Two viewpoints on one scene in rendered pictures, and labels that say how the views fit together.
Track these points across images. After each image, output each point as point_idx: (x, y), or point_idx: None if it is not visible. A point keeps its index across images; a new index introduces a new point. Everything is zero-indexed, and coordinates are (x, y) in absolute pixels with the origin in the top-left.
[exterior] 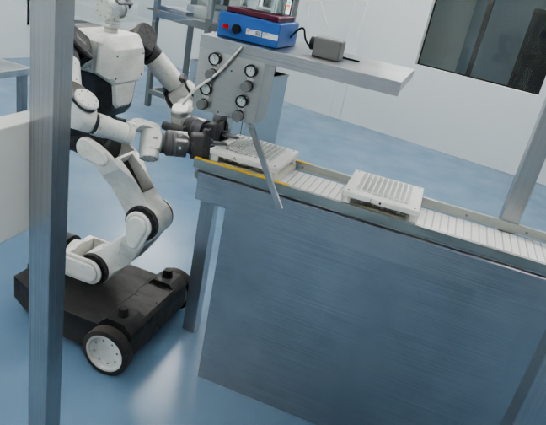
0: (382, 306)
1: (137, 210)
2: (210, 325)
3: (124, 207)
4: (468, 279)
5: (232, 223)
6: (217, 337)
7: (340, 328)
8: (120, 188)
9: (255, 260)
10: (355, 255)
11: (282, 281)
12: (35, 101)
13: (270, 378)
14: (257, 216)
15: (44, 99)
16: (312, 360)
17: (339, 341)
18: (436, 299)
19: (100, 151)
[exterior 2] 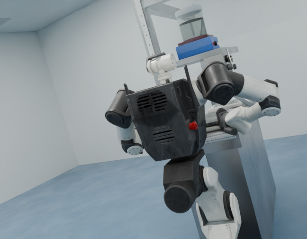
0: (254, 146)
1: (226, 196)
2: (258, 225)
3: (222, 206)
4: None
5: (240, 152)
6: (261, 228)
7: (257, 168)
8: (217, 193)
9: (247, 165)
10: None
11: (250, 165)
12: None
13: (266, 223)
14: (246, 135)
15: None
16: (263, 195)
17: (259, 174)
18: (253, 129)
19: (212, 169)
